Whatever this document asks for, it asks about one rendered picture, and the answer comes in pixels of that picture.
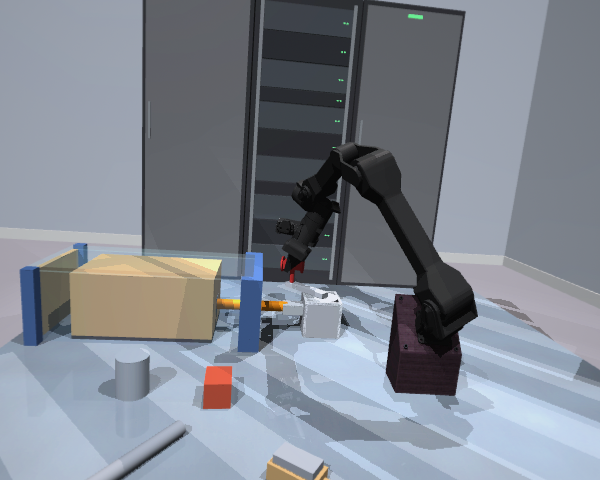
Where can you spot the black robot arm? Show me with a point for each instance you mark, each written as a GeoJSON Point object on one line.
{"type": "Point", "coordinates": [446, 298]}

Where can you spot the grey cylinder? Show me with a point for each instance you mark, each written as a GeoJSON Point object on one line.
{"type": "Point", "coordinates": [132, 374]}

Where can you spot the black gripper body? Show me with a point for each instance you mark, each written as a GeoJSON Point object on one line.
{"type": "Point", "coordinates": [308, 236]}

